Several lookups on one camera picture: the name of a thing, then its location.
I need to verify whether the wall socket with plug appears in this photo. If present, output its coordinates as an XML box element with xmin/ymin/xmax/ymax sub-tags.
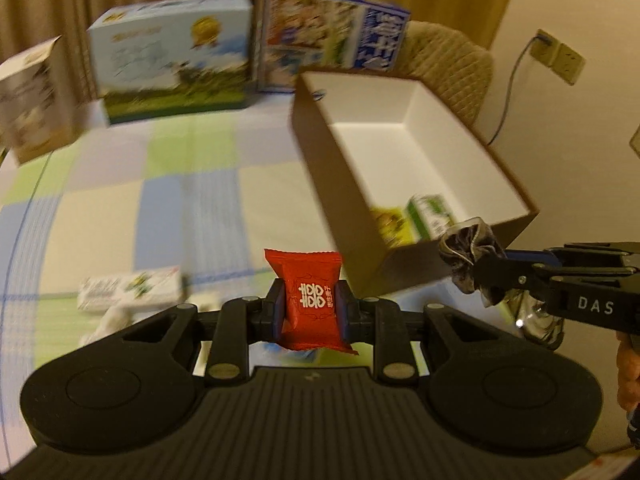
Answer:
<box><xmin>529</xmin><ymin>29</ymin><xmax>560</xmax><ymax>67</ymax></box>

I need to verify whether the dark power cable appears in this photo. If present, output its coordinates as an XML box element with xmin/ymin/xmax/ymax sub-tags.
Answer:
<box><xmin>487</xmin><ymin>37</ymin><xmax>539</xmax><ymax>146</ymax></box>

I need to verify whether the red candy packet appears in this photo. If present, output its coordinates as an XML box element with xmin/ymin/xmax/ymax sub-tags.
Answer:
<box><xmin>265</xmin><ymin>248</ymin><xmax>356</xmax><ymax>354</ymax></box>

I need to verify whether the yellow snack packet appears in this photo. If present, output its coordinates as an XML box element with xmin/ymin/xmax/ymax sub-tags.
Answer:
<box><xmin>371</xmin><ymin>207</ymin><xmax>419</xmax><ymax>247</ymax></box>

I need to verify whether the empty wall socket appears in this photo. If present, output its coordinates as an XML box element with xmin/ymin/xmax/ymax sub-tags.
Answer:
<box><xmin>551</xmin><ymin>44</ymin><xmax>586</xmax><ymax>86</ymax></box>

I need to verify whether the white box at left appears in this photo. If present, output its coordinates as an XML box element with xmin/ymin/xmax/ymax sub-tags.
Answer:
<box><xmin>1</xmin><ymin>36</ymin><xmax>80</xmax><ymax>165</ymax></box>

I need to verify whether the checked bed sheet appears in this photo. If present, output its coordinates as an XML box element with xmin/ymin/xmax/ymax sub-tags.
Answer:
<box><xmin>1</xmin><ymin>96</ymin><xmax>333</xmax><ymax>467</ymax></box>

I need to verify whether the dark scrunchie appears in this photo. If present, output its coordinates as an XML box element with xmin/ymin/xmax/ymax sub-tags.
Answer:
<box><xmin>438</xmin><ymin>217</ymin><xmax>564</xmax><ymax>351</ymax></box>

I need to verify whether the brown cardboard box white inside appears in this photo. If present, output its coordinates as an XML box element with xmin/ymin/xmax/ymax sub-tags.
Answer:
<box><xmin>291</xmin><ymin>68</ymin><xmax>538</xmax><ymax>297</ymax></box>

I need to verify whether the light blue milk carton box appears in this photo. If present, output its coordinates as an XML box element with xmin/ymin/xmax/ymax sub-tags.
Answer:
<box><xmin>88</xmin><ymin>0</ymin><xmax>253</xmax><ymax>124</ymax></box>

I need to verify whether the beige quilted chair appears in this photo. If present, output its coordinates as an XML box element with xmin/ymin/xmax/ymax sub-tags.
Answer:
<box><xmin>395</xmin><ymin>21</ymin><xmax>494</xmax><ymax>126</ymax></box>

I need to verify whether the dark blue milk carton box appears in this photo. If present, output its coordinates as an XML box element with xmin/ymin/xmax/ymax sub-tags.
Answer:
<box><xmin>257</xmin><ymin>0</ymin><xmax>410</xmax><ymax>93</ymax></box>

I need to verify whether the person's hand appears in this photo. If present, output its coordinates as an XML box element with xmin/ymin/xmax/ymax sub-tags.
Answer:
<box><xmin>616</xmin><ymin>332</ymin><xmax>640</xmax><ymax>412</ymax></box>

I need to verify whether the wall switch at right edge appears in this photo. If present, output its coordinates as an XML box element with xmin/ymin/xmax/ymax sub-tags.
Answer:
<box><xmin>629</xmin><ymin>127</ymin><xmax>640</xmax><ymax>157</ymax></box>

